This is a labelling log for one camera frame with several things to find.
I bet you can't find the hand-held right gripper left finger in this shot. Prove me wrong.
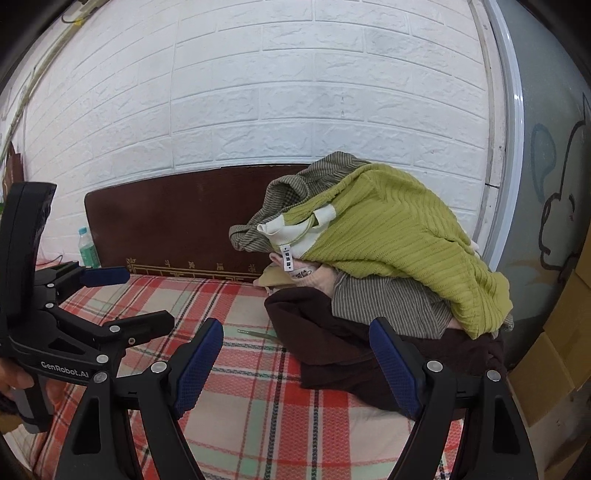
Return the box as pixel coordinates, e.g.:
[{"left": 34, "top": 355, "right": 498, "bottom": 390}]
[{"left": 60, "top": 318, "right": 225, "bottom": 480}]

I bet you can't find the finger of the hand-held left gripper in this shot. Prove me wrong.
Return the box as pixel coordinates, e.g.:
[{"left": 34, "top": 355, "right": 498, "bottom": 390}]
[
  {"left": 51, "top": 310, "right": 175, "bottom": 357},
  {"left": 34, "top": 262, "right": 131, "bottom": 289}
]

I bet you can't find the dark brown garment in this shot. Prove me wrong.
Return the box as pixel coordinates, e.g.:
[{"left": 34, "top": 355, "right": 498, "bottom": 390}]
[{"left": 264, "top": 288, "right": 509, "bottom": 418}]

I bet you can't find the pink garment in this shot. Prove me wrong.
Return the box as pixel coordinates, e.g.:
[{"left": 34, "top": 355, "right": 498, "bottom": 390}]
[{"left": 270, "top": 251, "right": 342, "bottom": 294}]

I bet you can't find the white door frame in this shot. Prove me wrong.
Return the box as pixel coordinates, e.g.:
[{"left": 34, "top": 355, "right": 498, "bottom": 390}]
[{"left": 471, "top": 0, "right": 525, "bottom": 273}]

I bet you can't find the cardboard box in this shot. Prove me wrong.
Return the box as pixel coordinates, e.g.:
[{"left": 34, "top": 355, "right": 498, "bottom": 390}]
[
  {"left": 542, "top": 258, "right": 591, "bottom": 393},
  {"left": 508, "top": 330, "right": 583, "bottom": 428}
]

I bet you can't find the cartoon painted door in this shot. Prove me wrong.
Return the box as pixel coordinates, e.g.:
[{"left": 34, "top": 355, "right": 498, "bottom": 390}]
[{"left": 489, "top": 0, "right": 591, "bottom": 370}]

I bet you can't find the person's left hand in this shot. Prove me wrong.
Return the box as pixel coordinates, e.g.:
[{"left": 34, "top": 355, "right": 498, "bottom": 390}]
[{"left": 0, "top": 359, "right": 35, "bottom": 400}]

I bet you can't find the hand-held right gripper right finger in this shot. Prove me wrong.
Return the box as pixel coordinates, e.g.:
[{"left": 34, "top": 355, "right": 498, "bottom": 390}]
[{"left": 369, "top": 318, "right": 539, "bottom": 480}]

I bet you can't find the beige garment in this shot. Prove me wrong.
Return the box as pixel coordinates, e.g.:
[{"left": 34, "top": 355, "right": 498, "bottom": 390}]
[{"left": 257, "top": 263, "right": 324, "bottom": 294}]

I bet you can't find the wall cable bundle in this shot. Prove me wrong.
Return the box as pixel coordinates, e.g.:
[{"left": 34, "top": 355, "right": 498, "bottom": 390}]
[{"left": 0, "top": 14, "right": 81, "bottom": 158}]

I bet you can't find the brown wooden headboard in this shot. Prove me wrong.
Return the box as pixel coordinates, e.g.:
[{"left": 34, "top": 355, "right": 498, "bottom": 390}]
[{"left": 84, "top": 164, "right": 324, "bottom": 283}]

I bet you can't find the plastic water bottle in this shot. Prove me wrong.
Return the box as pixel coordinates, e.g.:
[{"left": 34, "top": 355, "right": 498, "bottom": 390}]
[{"left": 76, "top": 226, "right": 102, "bottom": 270}]

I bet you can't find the green knit sweater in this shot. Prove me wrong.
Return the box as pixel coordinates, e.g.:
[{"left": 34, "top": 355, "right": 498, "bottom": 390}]
[{"left": 257, "top": 165, "right": 514, "bottom": 340}]

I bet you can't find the pile of crumpled clothes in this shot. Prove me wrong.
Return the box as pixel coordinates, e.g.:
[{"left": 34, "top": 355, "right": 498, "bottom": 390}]
[{"left": 229, "top": 153, "right": 514, "bottom": 340}]

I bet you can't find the red plaid blanket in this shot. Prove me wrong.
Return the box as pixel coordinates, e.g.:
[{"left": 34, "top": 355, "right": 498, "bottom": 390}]
[{"left": 0, "top": 272, "right": 465, "bottom": 480}]

